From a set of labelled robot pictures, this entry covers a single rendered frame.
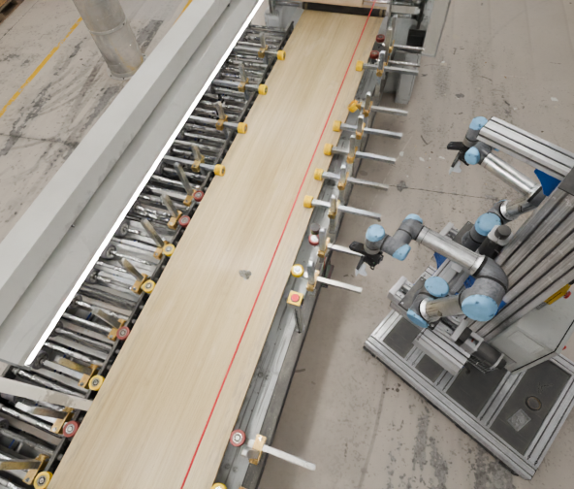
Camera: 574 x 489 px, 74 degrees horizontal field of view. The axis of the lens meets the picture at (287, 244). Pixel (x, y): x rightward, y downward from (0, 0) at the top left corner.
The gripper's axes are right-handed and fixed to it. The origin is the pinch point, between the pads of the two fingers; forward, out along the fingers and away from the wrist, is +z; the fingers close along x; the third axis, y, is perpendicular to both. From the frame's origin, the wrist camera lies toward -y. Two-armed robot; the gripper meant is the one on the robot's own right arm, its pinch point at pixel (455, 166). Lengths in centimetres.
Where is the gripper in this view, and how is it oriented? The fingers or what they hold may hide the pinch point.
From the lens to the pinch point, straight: 242.8
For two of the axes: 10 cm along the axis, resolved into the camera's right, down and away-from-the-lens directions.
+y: 7.2, 5.7, -3.9
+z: 0.8, 5.0, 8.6
